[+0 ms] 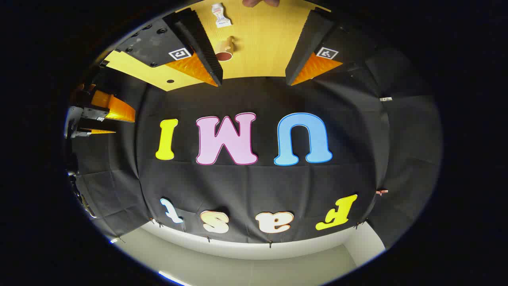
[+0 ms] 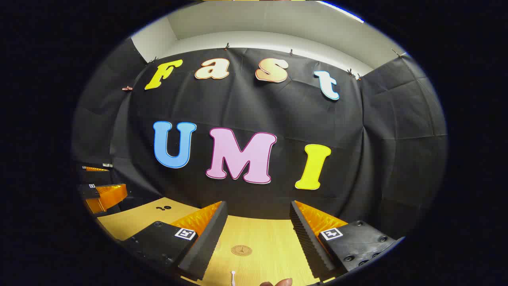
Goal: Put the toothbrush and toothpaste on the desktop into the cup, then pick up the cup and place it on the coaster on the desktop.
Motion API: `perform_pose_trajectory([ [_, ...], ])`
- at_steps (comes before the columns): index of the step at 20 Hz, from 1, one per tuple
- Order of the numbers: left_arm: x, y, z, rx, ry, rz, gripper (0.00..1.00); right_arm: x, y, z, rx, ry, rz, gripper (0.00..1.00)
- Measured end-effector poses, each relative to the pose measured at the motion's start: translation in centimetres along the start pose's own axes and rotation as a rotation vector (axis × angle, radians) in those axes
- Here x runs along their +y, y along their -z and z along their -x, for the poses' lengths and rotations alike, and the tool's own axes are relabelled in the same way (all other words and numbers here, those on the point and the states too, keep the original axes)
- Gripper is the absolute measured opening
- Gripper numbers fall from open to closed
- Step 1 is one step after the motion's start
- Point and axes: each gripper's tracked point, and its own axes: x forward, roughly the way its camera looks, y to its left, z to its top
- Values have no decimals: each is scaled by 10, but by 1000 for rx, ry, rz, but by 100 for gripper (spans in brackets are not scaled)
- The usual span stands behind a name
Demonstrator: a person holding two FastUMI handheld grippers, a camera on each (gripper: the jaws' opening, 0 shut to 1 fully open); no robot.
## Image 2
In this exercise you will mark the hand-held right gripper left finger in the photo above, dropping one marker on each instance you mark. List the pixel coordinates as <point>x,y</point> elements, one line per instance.
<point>198,246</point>

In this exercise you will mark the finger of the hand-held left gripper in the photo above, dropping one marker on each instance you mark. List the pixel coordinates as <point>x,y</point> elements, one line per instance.
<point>90,192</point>
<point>95,168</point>

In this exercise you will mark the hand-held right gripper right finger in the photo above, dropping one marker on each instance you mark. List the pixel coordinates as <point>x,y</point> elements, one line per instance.
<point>307,238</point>

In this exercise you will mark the round brown coaster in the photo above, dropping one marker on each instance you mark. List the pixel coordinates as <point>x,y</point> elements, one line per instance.
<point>241,250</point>

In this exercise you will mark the pale pink toothbrush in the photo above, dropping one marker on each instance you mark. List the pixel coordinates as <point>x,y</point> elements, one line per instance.
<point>233,278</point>

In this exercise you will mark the wooden desktop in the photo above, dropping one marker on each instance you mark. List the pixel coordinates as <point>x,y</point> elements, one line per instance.
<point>258,232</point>

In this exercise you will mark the black backdrop cloth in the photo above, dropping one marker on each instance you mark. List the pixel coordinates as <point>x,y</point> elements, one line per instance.
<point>242,105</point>

